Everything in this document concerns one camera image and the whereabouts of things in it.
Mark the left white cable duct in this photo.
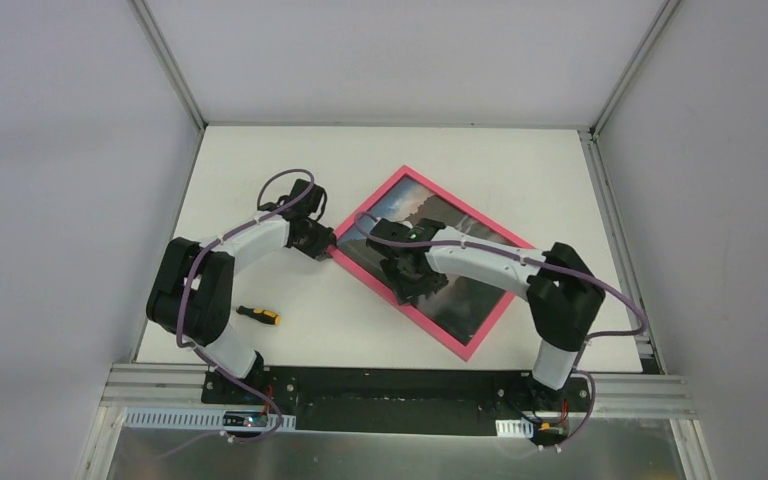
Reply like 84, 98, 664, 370
123, 407, 278, 433

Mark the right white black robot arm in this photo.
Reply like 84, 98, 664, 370
362, 218, 608, 410

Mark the right white cable duct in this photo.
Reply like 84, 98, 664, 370
495, 418, 535, 439

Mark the pink picture frame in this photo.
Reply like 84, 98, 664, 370
332, 165, 531, 361

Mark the yellow black screwdriver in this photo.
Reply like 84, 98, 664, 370
236, 306, 281, 325

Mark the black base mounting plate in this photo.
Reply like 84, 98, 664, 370
201, 366, 592, 436

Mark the aluminium front rail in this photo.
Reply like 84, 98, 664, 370
100, 363, 698, 420

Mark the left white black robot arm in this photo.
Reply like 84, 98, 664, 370
146, 179, 336, 405

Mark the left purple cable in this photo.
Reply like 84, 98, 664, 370
175, 168, 316, 445

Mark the white cable duct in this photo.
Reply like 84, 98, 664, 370
495, 418, 535, 439
123, 407, 278, 433

